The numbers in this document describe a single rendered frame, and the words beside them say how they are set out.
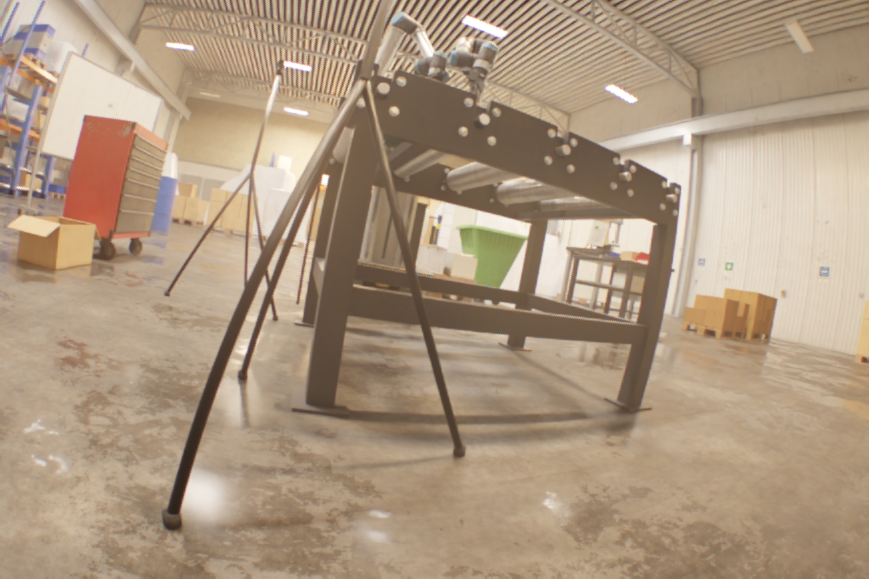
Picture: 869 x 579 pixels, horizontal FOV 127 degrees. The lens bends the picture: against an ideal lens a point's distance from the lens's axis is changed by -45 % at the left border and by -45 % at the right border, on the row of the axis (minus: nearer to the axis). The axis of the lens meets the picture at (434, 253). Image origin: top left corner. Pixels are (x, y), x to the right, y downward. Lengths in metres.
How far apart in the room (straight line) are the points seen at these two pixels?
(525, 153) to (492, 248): 3.40
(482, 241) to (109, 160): 3.75
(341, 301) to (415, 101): 0.57
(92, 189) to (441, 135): 2.42
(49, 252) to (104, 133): 0.96
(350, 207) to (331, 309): 0.26
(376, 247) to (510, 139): 1.91
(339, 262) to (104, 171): 2.22
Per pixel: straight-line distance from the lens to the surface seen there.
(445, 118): 1.11
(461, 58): 2.13
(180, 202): 11.52
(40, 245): 2.47
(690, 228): 12.87
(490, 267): 4.59
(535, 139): 1.23
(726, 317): 6.94
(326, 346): 1.01
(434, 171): 2.07
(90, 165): 2.99
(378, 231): 2.91
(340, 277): 0.98
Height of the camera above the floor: 0.46
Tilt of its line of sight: level
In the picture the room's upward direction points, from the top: 11 degrees clockwise
